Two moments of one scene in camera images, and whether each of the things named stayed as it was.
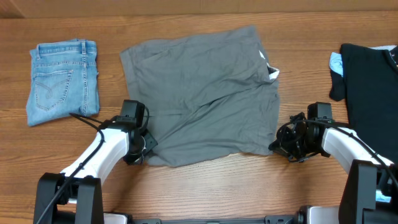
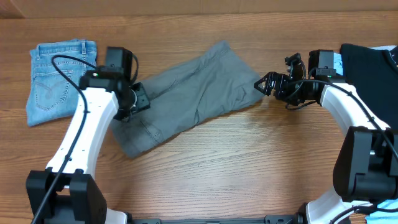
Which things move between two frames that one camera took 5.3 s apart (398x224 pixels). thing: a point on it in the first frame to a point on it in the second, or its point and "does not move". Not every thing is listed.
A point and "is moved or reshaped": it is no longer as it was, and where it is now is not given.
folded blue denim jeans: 64,81 does not move
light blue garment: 336,61 does not move
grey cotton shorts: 208,97 is moved or reshaped
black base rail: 299,218 does not move
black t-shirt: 369,87 does not move
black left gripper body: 147,143 to 135,99
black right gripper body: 285,143 to 278,86
